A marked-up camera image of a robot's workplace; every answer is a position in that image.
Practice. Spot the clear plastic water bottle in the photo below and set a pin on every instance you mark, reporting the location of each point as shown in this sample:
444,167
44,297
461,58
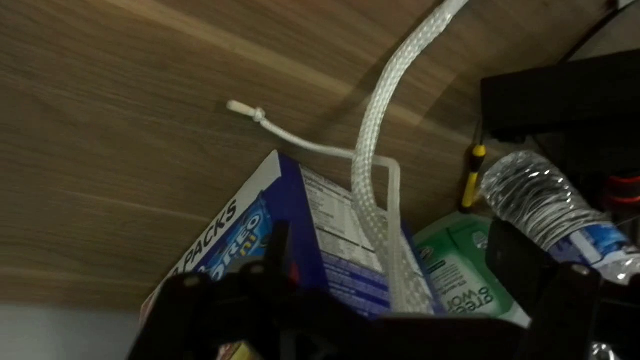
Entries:
541,200

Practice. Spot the blue Oreo cardboard box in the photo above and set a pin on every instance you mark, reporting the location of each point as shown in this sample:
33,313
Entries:
227,241

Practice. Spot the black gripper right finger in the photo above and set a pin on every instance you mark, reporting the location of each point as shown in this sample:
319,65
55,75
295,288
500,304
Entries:
553,300

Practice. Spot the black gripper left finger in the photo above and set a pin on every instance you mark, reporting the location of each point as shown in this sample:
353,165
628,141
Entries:
187,313

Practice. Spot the yellow black screwdriver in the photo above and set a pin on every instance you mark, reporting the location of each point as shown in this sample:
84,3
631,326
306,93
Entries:
472,181

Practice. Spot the long black stapler-like device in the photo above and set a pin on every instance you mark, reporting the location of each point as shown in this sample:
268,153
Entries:
560,93

